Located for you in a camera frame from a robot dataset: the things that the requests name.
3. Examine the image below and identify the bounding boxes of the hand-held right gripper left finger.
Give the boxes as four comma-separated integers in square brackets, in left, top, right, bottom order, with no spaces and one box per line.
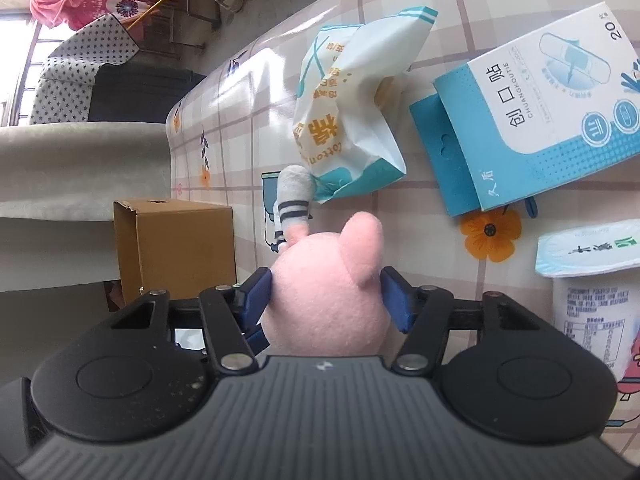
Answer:
[110,267,273,373]

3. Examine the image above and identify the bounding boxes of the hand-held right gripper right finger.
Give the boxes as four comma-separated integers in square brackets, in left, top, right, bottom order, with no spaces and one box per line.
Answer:
[379,266,543,375]

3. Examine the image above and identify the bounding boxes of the pink plush toy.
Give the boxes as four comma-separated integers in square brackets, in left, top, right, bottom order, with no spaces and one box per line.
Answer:
[260,164,393,358]

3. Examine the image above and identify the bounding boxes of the brown cardboard box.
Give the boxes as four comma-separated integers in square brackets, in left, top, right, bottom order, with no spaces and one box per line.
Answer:
[112,199,237,306]

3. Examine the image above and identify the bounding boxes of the white yogurt cup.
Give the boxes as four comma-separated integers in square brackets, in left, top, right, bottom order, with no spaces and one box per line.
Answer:
[535,219,640,383]

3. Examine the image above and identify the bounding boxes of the white cotton swab bag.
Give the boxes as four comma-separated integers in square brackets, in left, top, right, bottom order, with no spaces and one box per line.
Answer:
[290,6,440,205]

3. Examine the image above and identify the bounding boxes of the blue white bandage box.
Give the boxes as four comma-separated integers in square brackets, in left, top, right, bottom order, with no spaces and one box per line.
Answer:
[409,0,640,218]

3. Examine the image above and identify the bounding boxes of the dark grey crate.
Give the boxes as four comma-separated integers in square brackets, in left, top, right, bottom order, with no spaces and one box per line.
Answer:
[87,62,208,123]

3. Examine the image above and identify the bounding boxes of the star print cloth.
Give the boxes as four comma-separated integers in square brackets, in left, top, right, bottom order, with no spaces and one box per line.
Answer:
[30,12,141,126]

